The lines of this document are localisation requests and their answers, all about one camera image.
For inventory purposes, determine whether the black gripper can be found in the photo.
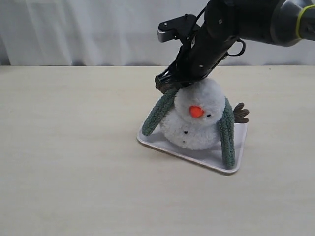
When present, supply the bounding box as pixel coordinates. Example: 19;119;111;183
154;27;238;89

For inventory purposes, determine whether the white plush snowman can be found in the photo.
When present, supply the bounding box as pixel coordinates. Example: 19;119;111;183
157;80;250;151

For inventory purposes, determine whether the green fuzzy scarf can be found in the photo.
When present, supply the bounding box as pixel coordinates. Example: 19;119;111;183
140;89;235;169

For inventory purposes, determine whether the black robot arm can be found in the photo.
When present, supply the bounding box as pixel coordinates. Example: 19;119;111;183
155;0;315;92

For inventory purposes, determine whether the white rectangular tray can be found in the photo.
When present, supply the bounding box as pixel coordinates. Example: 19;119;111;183
137;123;247;175

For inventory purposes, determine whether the white backdrop curtain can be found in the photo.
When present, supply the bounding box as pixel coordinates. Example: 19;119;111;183
0;0;315;66

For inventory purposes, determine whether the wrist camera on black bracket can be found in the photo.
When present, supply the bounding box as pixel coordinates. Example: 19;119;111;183
157;14;200;44

